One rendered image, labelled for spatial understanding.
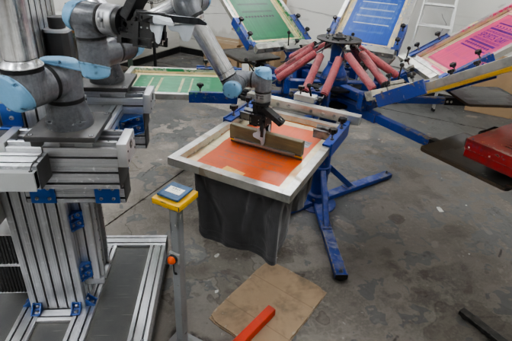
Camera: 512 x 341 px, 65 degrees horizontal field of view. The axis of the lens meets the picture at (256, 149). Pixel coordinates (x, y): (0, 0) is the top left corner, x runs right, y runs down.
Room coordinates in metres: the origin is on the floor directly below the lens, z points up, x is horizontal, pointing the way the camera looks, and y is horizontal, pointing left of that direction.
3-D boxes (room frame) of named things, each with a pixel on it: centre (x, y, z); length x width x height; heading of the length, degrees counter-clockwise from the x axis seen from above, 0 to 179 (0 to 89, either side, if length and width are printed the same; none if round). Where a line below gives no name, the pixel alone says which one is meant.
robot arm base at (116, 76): (1.76, 0.69, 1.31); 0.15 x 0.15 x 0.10
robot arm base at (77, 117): (1.27, 0.64, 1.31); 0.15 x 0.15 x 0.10
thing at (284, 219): (1.64, -0.21, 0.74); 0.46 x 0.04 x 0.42; 154
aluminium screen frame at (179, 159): (1.78, -0.05, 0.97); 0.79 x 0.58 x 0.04; 154
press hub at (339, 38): (2.73, -0.51, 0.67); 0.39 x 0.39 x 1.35
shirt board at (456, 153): (2.17, -0.89, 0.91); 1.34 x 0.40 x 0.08; 34
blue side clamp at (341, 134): (1.87, -0.40, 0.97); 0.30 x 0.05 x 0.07; 154
